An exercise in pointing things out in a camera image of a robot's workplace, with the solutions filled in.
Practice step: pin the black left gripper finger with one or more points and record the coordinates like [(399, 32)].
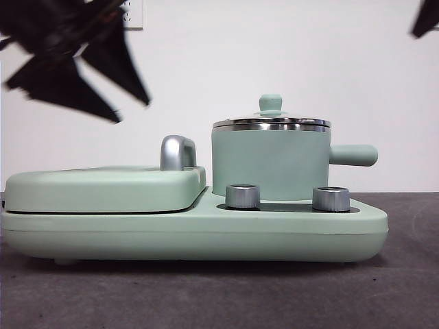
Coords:
[(116, 61), (65, 85)]

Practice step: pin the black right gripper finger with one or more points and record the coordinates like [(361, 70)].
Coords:
[(428, 17)]

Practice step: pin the glass lid with green knob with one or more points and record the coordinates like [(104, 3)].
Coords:
[(271, 103)]

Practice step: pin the mint green breakfast machine base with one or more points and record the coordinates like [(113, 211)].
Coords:
[(68, 236)]

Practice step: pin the silver control knob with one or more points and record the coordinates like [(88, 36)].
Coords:
[(331, 198), (243, 197)]

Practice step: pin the white wall socket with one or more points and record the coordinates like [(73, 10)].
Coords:
[(135, 17)]

